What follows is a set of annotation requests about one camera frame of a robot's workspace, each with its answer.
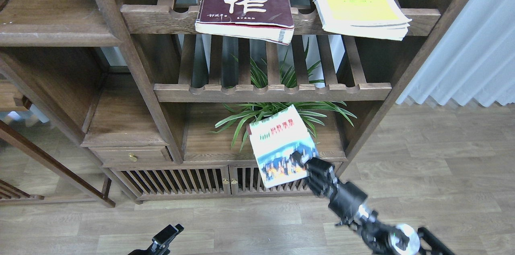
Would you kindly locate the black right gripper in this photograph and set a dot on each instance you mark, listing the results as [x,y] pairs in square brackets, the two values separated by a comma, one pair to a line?
[347,201]

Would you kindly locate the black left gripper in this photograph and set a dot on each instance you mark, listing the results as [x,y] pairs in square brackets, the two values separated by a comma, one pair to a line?
[160,241]

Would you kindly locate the green cover picture book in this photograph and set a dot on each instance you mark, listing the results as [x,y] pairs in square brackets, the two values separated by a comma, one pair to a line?
[281,144]

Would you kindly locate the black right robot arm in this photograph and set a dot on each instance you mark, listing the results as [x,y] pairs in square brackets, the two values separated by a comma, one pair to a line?
[401,239]

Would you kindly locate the brass drawer knob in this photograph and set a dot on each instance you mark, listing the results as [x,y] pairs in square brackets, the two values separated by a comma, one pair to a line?
[132,157]

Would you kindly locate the green spider plant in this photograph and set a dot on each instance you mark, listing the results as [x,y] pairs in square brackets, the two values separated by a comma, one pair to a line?
[251,112]

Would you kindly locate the yellow green cover book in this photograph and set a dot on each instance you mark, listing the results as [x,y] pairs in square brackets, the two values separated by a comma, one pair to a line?
[378,19]

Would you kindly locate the maroon book white characters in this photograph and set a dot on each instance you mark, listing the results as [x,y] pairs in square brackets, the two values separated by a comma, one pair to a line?
[269,20]

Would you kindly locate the white pleated curtain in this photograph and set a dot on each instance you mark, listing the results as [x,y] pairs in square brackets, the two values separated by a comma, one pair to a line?
[474,61]

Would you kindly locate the dark wooden bookshelf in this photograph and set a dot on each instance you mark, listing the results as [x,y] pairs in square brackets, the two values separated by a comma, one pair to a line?
[118,78]

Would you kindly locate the dark wooden chair frame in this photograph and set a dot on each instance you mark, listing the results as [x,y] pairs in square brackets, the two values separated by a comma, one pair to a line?
[13,195]

